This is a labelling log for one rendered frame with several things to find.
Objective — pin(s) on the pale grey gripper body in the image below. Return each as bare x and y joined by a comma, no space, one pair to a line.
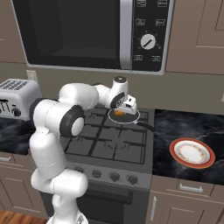
129,108

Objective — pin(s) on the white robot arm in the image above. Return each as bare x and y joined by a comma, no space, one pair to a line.
49,140

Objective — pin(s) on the black frying pan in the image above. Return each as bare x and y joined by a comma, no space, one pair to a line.
128,118

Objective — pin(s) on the orange croissant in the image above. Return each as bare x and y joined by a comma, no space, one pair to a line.
118,113

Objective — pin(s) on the grey stove with black grates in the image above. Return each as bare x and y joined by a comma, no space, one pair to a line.
116,145

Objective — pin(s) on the black stove knob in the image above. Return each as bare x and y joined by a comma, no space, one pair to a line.
133,179
96,174
79,169
114,176

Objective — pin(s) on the white microwave dial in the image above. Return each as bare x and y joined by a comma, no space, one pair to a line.
148,41

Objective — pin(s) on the white plate with red rim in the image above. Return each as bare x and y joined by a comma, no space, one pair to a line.
192,153

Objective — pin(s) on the black and silver microwave oven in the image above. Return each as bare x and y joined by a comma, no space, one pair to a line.
75,32

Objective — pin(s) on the brown drawer front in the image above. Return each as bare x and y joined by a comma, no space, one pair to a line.
5,159
191,186

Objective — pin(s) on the black oven door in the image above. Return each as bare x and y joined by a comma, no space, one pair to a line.
116,210

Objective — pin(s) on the silver toaster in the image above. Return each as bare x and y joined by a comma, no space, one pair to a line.
17,97

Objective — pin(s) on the brown base cupboard door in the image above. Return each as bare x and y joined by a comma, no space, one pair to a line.
20,192
180,211

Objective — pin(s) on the brown wall cupboard door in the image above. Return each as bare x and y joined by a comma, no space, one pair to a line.
8,32
198,35

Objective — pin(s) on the beige wall socket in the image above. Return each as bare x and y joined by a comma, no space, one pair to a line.
31,75

